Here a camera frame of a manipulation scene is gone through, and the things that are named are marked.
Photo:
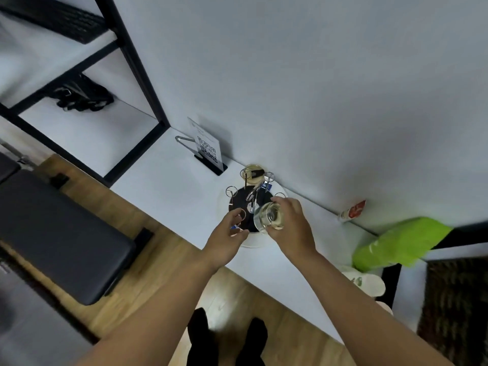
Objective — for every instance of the person's left hand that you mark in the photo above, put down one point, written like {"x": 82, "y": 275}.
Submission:
{"x": 223, "y": 242}

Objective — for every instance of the person's right hand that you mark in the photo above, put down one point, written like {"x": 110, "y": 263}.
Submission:
{"x": 295, "y": 232}

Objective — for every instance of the person's left thumb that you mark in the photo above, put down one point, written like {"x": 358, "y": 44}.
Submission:
{"x": 241, "y": 235}

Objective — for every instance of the person's right thumb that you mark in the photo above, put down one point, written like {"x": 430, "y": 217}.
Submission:
{"x": 273, "y": 233}

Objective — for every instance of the clear drinking glass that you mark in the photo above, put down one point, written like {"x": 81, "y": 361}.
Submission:
{"x": 268, "y": 219}

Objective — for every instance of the metal cup rack black base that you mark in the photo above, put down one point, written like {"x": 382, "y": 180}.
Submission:
{"x": 242, "y": 201}

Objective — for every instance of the person's right forearm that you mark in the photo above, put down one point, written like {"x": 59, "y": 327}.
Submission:
{"x": 354, "y": 312}

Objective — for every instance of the person's left forearm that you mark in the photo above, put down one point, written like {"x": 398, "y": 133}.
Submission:
{"x": 160, "y": 320}

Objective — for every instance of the clear glass amber bottom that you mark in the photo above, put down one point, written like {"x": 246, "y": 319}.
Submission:
{"x": 252, "y": 173}

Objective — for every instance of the red white tube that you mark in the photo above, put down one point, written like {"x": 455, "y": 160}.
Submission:
{"x": 354, "y": 210}

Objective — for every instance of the white code sign black stand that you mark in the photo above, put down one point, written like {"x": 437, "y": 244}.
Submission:
{"x": 206, "y": 142}

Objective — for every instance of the white slipper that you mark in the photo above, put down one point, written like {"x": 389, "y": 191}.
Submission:
{"x": 368, "y": 282}
{"x": 384, "y": 307}

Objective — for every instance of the person's right black shoe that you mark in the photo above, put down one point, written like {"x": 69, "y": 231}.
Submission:
{"x": 252, "y": 343}

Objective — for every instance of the person's black shoe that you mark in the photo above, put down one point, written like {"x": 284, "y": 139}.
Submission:
{"x": 252, "y": 343}
{"x": 200, "y": 339}

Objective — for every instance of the person's left black shoe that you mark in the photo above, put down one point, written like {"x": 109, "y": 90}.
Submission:
{"x": 200, "y": 339}

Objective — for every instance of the green plastic bag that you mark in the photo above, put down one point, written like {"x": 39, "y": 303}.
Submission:
{"x": 400, "y": 242}

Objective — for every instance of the black padded bench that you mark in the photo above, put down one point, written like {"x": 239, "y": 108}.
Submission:
{"x": 61, "y": 232}

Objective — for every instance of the dark brown mat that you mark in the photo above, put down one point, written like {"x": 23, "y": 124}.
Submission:
{"x": 455, "y": 312}

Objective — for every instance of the grey cabinet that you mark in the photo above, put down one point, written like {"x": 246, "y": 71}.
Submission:
{"x": 34, "y": 323}

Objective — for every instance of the black keyboard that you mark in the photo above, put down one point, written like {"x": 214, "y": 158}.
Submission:
{"x": 61, "y": 17}

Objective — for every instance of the black table frame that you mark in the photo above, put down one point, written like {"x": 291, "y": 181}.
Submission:
{"x": 390, "y": 282}

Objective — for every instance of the black metal shelf frame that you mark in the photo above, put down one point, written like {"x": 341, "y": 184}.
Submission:
{"x": 131, "y": 59}

